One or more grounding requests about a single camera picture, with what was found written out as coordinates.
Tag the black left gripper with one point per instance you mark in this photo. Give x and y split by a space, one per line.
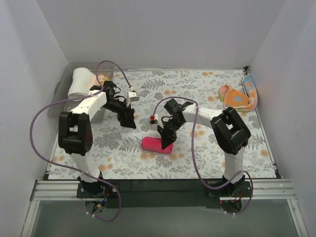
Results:
125 115

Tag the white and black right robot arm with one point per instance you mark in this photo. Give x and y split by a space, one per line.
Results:
230 131

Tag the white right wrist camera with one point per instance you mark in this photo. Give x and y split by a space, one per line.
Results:
154 119

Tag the aluminium frame rail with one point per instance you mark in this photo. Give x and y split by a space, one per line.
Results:
263 188

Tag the red microfiber towel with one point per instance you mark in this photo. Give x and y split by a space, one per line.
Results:
154 145

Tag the orange blue patterned towel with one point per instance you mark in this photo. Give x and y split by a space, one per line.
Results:
245 101

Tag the clear grey plastic tray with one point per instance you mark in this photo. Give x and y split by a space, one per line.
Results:
63 86

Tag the white rolled towel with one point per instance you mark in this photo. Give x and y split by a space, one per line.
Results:
83 80

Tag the orange patterned rolled towel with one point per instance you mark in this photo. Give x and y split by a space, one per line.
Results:
101 79

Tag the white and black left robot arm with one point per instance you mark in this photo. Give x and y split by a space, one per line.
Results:
75 132

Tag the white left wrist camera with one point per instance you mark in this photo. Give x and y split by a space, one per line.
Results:
132 96

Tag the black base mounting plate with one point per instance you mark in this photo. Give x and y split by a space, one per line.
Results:
174 193

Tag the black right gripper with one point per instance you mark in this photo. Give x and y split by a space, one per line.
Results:
167 130

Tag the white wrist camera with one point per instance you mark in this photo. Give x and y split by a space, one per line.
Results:
154 119
132 96

